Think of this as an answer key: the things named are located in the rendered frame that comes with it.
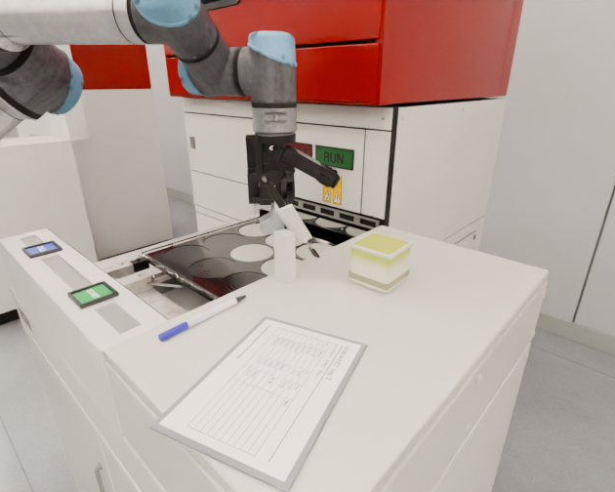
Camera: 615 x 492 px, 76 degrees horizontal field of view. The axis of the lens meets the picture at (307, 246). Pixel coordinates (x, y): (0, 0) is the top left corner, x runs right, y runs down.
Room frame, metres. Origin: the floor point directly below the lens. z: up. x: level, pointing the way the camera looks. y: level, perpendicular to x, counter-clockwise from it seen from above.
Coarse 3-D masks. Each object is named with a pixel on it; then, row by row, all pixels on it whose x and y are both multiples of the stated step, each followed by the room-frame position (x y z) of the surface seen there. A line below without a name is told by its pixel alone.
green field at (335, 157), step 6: (318, 150) 0.98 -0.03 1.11; (324, 150) 0.97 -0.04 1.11; (330, 150) 0.96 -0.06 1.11; (336, 150) 0.94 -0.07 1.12; (342, 150) 0.93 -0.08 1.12; (318, 156) 0.98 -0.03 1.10; (324, 156) 0.97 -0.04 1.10; (330, 156) 0.96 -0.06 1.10; (336, 156) 0.94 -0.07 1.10; (342, 156) 0.93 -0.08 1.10; (348, 156) 0.92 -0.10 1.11; (324, 162) 0.97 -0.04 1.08; (330, 162) 0.96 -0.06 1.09; (336, 162) 0.94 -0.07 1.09; (342, 162) 0.93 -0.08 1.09; (348, 162) 0.92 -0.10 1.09; (348, 168) 0.92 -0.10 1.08
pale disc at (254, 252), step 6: (240, 246) 0.87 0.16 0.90; (246, 246) 0.87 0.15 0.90; (252, 246) 0.87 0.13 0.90; (258, 246) 0.87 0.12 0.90; (264, 246) 0.87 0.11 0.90; (234, 252) 0.84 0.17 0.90; (240, 252) 0.84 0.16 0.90; (246, 252) 0.84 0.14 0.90; (252, 252) 0.84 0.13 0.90; (258, 252) 0.84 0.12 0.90; (264, 252) 0.84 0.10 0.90; (270, 252) 0.84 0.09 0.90; (234, 258) 0.81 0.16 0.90; (240, 258) 0.81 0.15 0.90; (246, 258) 0.81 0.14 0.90; (252, 258) 0.81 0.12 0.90; (258, 258) 0.81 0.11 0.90; (264, 258) 0.81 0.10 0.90
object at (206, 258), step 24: (192, 240) 0.91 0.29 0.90; (216, 240) 0.91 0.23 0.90; (240, 240) 0.91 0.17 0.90; (264, 240) 0.91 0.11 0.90; (312, 240) 0.91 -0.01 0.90; (168, 264) 0.77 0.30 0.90; (192, 264) 0.78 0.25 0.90; (216, 264) 0.78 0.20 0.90; (240, 264) 0.77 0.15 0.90; (216, 288) 0.66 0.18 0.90
